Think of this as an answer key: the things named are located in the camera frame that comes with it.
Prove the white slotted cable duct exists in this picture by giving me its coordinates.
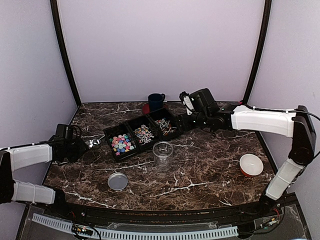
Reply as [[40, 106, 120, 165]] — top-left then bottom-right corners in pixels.
[[31, 213, 239, 240]]

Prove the black front rail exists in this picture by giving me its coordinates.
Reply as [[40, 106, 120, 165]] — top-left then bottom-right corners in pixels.
[[57, 201, 284, 225]]

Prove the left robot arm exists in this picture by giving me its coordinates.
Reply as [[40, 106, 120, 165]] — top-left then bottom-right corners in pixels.
[[0, 123, 89, 218]]

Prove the round metal lid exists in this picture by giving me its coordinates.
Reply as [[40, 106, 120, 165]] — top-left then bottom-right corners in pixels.
[[107, 172, 129, 191]]

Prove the right black frame post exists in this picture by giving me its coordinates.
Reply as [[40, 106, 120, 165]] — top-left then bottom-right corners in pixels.
[[242, 0, 272, 104]]

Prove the orange white bowl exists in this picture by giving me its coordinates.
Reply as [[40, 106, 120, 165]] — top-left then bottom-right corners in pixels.
[[239, 153, 264, 177]]

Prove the dark blue mug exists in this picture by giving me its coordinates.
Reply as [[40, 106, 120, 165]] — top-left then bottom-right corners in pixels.
[[148, 93, 166, 112]]

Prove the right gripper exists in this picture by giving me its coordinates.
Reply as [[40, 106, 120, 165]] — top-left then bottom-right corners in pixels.
[[175, 111, 211, 132]]

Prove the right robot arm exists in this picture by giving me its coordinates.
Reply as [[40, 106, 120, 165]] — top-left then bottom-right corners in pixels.
[[179, 88, 319, 217]]

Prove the black frame post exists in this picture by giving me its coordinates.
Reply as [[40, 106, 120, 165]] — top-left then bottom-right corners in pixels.
[[50, 0, 82, 108], [242, 0, 272, 104]]

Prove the black three-compartment candy bin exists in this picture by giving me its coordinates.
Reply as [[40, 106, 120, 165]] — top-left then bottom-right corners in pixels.
[[103, 107, 182, 162]]

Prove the red saucer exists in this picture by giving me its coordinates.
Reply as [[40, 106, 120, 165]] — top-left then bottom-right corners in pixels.
[[142, 103, 169, 115]]

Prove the left black frame post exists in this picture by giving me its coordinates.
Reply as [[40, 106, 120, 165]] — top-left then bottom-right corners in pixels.
[[50, 0, 82, 108]]

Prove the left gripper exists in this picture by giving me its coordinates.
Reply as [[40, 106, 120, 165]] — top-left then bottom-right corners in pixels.
[[65, 138, 89, 163]]

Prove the metal scoop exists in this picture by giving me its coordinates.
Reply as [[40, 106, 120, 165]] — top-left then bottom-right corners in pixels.
[[84, 138, 102, 149]]

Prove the clear plastic cup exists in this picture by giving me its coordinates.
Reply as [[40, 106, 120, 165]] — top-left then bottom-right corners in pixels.
[[152, 141, 174, 168]]

